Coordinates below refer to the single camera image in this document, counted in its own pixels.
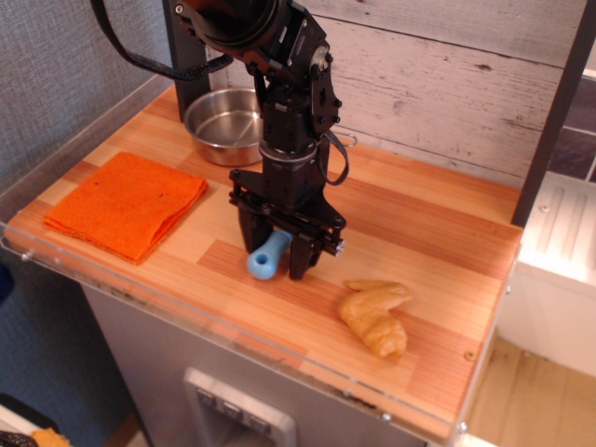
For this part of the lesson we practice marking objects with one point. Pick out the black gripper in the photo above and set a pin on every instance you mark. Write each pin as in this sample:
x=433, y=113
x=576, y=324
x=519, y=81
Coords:
x=291, y=199

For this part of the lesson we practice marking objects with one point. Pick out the blue handled grey spoon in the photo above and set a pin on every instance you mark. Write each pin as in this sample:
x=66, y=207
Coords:
x=263, y=263

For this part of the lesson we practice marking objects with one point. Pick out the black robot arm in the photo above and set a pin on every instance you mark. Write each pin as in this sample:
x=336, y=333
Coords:
x=286, y=52

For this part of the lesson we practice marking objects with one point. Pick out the orange folded cloth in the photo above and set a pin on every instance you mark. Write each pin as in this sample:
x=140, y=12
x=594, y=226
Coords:
x=128, y=206

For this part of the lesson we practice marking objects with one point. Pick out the clear acrylic edge guard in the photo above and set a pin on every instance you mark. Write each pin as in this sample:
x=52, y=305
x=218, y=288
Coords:
x=456, y=271

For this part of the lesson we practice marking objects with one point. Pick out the toy chicken wing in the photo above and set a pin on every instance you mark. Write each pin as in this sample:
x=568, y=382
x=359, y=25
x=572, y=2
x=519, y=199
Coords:
x=366, y=311

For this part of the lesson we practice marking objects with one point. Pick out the small steel pot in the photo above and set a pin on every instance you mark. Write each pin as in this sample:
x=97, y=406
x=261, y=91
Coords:
x=237, y=127

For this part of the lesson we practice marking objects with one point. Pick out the grey toy fridge cabinet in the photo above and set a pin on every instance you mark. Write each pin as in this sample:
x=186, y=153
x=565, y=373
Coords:
x=197, y=390

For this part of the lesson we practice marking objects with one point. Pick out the white toy sink unit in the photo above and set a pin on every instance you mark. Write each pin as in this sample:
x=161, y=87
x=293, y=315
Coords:
x=549, y=306

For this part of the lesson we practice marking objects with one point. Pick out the yellow object bottom left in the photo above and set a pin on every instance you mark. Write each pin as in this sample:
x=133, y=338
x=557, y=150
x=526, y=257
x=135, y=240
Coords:
x=48, y=437

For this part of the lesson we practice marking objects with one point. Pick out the dark right frame post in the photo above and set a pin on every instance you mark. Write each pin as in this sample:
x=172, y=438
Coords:
x=562, y=101

